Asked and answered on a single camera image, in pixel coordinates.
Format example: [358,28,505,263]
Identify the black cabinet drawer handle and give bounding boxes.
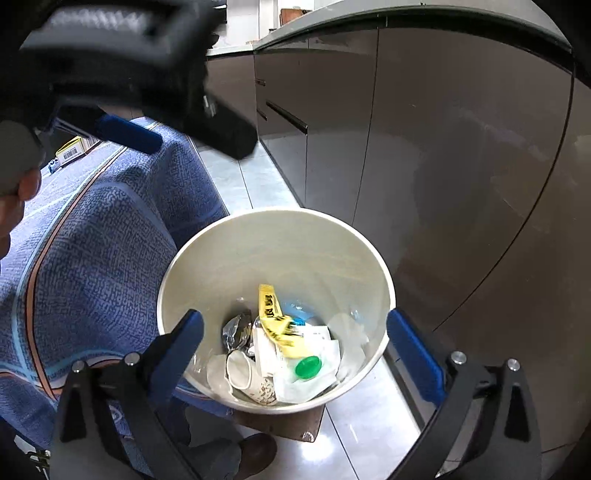
[265,100,309,135]

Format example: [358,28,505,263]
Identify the white kitchen countertop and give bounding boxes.
[205,0,573,58]

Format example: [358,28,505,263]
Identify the brown wooden board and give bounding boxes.
[232,401,327,444]

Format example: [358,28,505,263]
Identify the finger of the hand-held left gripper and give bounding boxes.
[92,112,164,155]

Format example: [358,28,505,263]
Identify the person's left hand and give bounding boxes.
[0,165,42,265]

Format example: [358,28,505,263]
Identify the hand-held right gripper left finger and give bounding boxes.
[50,309,206,480]

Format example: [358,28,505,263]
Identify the white patterned paper cup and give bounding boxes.
[226,350,279,407]

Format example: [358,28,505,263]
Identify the white round trash bin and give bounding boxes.
[156,208,397,414]

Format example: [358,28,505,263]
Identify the crumpled silver foil wrapper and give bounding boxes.
[222,311,254,354]

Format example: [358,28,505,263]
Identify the person's brown shoe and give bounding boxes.
[238,433,278,477]

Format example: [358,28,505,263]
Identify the blue striped tablecloth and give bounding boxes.
[0,115,232,480]

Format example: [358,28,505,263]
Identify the person's grey trouser leg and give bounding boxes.
[175,406,245,480]

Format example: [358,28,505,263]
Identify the green round cap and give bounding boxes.
[294,355,322,380]

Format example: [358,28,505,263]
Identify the white plastic packaging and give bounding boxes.
[253,323,343,403]

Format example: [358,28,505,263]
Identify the yellow white barcode box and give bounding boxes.
[48,136,96,168]

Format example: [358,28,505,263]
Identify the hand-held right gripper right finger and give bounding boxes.
[387,308,543,480]

